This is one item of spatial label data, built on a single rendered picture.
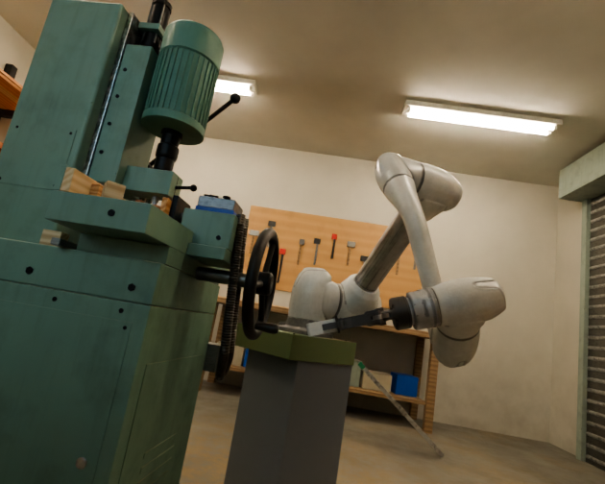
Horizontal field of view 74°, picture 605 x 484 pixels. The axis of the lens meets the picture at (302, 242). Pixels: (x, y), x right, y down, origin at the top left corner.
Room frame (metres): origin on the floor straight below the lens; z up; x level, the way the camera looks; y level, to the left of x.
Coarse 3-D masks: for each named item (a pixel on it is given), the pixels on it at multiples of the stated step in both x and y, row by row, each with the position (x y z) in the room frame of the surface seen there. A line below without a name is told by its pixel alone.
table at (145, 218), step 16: (64, 192) 0.77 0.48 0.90; (48, 208) 0.77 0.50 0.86; (64, 208) 0.76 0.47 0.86; (80, 208) 0.76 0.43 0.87; (96, 208) 0.76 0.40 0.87; (112, 208) 0.75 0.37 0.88; (128, 208) 0.75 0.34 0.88; (144, 208) 0.75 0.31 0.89; (64, 224) 0.80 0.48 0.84; (80, 224) 0.76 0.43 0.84; (96, 224) 0.76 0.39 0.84; (112, 224) 0.75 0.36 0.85; (128, 224) 0.75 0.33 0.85; (144, 224) 0.74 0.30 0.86; (160, 224) 0.80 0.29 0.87; (176, 224) 0.87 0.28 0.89; (144, 240) 0.84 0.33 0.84; (160, 240) 0.81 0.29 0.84; (176, 240) 0.89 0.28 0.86; (192, 256) 0.98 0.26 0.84; (208, 256) 0.95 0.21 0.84; (224, 256) 0.94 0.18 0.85
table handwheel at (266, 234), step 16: (256, 240) 0.93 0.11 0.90; (272, 240) 1.05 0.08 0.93; (256, 256) 0.90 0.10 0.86; (272, 256) 1.07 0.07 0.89; (208, 272) 1.04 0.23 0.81; (224, 272) 1.04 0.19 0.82; (256, 272) 0.90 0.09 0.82; (272, 272) 1.15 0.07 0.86; (256, 288) 1.02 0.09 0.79; (272, 288) 1.05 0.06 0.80; (256, 320) 1.12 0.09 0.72; (256, 336) 1.03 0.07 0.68
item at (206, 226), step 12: (192, 216) 0.97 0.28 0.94; (204, 216) 0.97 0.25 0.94; (216, 216) 0.97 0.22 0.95; (228, 216) 0.96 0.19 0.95; (192, 228) 0.97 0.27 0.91; (204, 228) 0.97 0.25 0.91; (216, 228) 0.97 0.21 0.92; (228, 228) 0.96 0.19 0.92; (192, 240) 0.97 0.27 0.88; (204, 240) 0.97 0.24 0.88; (216, 240) 0.97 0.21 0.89; (228, 240) 0.96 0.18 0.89
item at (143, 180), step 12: (132, 168) 1.05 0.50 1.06; (144, 168) 1.05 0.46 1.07; (132, 180) 1.05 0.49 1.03; (144, 180) 1.05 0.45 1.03; (156, 180) 1.04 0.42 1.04; (168, 180) 1.04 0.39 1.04; (180, 180) 1.09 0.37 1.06; (132, 192) 1.07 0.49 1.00; (144, 192) 1.05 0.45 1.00; (156, 192) 1.04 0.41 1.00; (168, 192) 1.04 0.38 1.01
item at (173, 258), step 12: (84, 240) 0.88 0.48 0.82; (96, 240) 0.88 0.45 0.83; (108, 240) 0.88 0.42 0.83; (120, 240) 0.87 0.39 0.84; (96, 252) 0.88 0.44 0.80; (108, 252) 0.88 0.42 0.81; (120, 252) 0.87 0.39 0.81; (132, 252) 0.87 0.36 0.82; (144, 252) 0.87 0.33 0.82; (156, 252) 0.86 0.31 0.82; (168, 252) 0.86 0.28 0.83; (180, 252) 0.92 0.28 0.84; (168, 264) 0.88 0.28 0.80; (180, 264) 0.94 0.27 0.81; (192, 264) 1.01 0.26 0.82; (204, 264) 1.09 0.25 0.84
